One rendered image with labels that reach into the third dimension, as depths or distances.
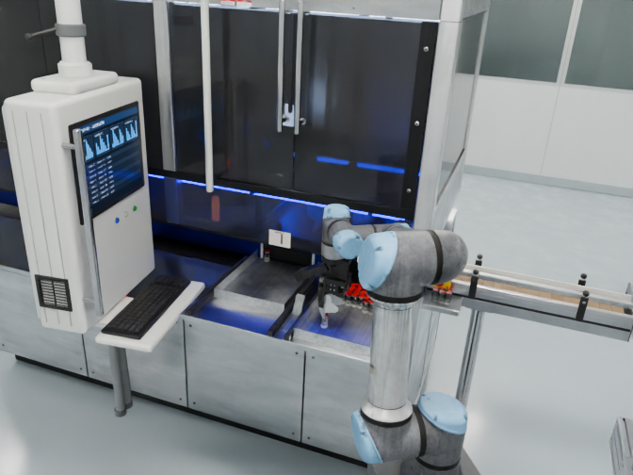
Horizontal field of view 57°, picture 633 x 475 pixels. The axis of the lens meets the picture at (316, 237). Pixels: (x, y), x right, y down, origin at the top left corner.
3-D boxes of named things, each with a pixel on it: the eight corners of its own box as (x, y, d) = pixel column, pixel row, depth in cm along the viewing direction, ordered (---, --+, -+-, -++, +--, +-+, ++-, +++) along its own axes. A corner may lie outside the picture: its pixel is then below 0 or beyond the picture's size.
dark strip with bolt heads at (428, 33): (393, 265, 200) (422, 21, 168) (406, 268, 199) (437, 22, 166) (393, 267, 199) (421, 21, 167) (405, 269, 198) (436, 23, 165)
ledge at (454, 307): (428, 290, 214) (428, 286, 213) (462, 298, 210) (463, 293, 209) (420, 308, 202) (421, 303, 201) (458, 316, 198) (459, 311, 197)
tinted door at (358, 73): (293, 189, 203) (300, 10, 179) (414, 210, 191) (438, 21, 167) (293, 190, 203) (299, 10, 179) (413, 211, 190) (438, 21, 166)
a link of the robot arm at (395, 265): (424, 469, 130) (446, 238, 114) (361, 479, 127) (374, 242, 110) (404, 436, 141) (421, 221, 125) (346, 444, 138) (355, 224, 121)
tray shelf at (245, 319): (245, 259, 230) (245, 254, 229) (419, 296, 209) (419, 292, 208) (179, 319, 188) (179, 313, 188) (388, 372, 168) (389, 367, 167)
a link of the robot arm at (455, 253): (493, 229, 117) (402, 214, 164) (443, 232, 115) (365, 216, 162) (493, 286, 118) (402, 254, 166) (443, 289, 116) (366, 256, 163)
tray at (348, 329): (329, 288, 208) (330, 279, 206) (399, 303, 200) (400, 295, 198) (293, 337, 178) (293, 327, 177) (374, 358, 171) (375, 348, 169)
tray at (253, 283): (256, 257, 227) (256, 249, 226) (318, 270, 220) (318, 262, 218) (214, 297, 198) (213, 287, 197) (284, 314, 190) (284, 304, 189)
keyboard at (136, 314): (157, 277, 224) (156, 271, 223) (191, 283, 221) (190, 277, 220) (100, 333, 188) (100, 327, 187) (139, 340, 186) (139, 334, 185)
